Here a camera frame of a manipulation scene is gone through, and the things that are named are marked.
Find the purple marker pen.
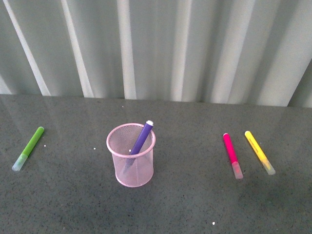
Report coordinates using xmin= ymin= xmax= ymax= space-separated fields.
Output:
xmin=122 ymin=120 xmax=155 ymax=174

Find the pink highlighter pen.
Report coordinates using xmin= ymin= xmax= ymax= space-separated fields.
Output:
xmin=223 ymin=133 xmax=243 ymax=179

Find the pink mesh pen cup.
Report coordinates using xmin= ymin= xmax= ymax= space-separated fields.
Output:
xmin=106 ymin=123 xmax=156 ymax=188

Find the yellow highlighter pen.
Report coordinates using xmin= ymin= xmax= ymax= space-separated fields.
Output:
xmin=244 ymin=131 xmax=276 ymax=176

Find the white pleated curtain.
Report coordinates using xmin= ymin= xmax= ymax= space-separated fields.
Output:
xmin=0 ymin=0 xmax=312 ymax=107

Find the green highlighter pen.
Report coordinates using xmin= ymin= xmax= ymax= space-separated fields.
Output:
xmin=12 ymin=126 xmax=44 ymax=171

